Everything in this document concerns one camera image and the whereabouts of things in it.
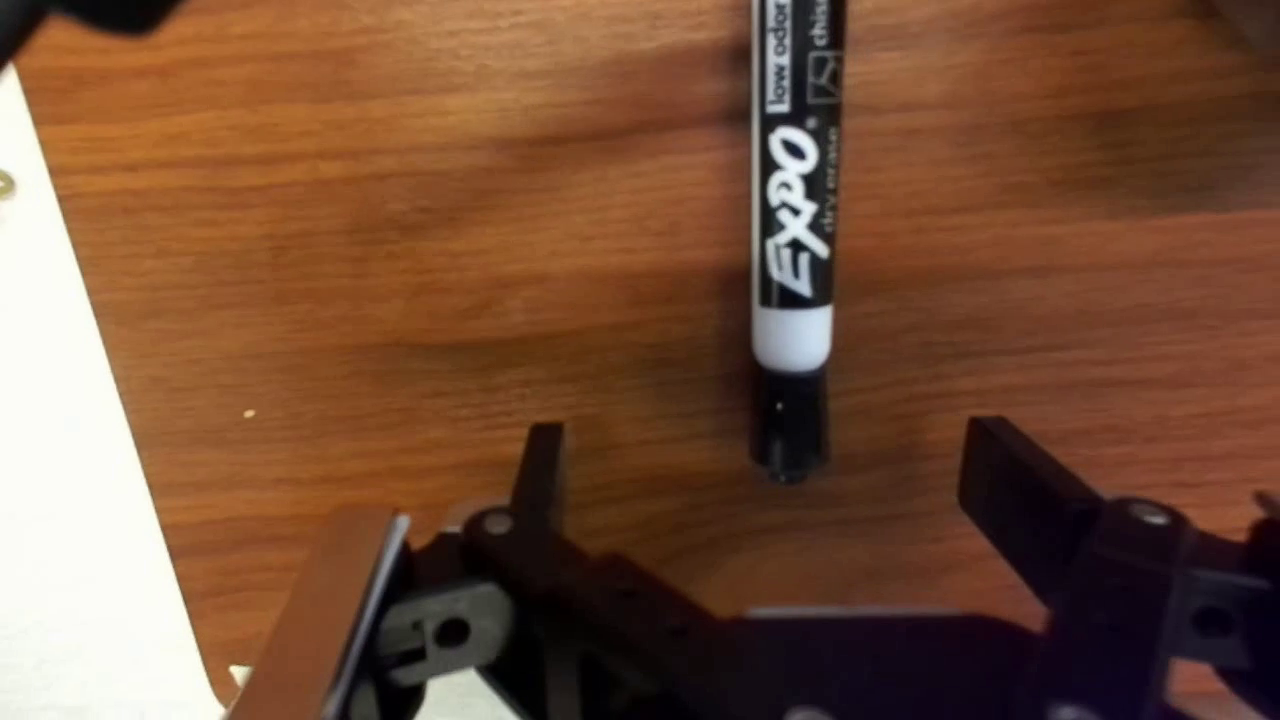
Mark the black Expo dry-erase marker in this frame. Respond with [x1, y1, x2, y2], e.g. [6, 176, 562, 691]
[743, 0, 851, 488]

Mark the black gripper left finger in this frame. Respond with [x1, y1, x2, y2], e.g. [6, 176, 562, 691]
[372, 422, 753, 720]

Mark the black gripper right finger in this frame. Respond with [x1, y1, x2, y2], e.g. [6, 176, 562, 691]
[955, 412, 1280, 720]

